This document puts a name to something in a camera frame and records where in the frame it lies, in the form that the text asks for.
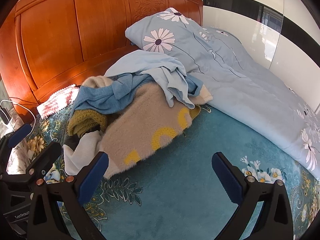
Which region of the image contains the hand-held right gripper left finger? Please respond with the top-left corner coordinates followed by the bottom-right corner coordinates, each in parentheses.
top-left (26, 151), bottom-right (110, 240)

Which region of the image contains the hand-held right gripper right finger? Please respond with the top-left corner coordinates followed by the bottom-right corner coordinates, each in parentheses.
top-left (211, 151), bottom-right (294, 240)

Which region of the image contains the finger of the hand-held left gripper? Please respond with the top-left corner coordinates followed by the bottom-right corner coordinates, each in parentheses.
top-left (2, 142), bottom-right (62, 181)
top-left (0, 123), bottom-right (33, 175)

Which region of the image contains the light blue printed shirt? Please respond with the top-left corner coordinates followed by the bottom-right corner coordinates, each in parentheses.
top-left (104, 50), bottom-right (195, 109)

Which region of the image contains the pile of mixed clothes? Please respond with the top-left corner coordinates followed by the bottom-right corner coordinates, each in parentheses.
top-left (82, 76), bottom-right (214, 179)

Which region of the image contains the black charger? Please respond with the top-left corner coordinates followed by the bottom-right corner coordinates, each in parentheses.
top-left (0, 106), bottom-right (9, 125)

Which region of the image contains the dark cloth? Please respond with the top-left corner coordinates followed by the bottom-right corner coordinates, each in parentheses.
top-left (64, 136), bottom-right (80, 153)

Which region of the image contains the white cloth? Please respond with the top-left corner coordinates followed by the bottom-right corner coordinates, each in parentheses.
top-left (62, 130), bottom-right (103, 177)

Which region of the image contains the teal floral blanket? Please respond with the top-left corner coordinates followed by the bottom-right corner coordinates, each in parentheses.
top-left (5, 102), bottom-right (320, 240)

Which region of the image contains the pink white zigzag towel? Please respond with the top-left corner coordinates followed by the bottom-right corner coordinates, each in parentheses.
top-left (36, 85), bottom-right (80, 119)

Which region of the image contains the blue garment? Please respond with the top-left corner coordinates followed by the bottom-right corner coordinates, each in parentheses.
top-left (71, 74), bottom-right (204, 118)

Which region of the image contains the light blue daisy duvet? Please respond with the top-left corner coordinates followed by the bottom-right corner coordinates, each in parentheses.
top-left (190, 26), bottom-right (320, 180)

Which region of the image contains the wooden carved headboard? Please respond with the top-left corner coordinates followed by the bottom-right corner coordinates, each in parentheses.
top-left (0, 0), bottom-right (203, 117)

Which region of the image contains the light blue daisy pillow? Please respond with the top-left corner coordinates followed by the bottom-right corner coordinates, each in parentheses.
top-left (125, 7), bottom-right (218, 74)

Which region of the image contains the white glossy wardrobe black stripe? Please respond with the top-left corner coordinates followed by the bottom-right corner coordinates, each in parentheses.
top-left (202, 0), bottom-right (320, 70)

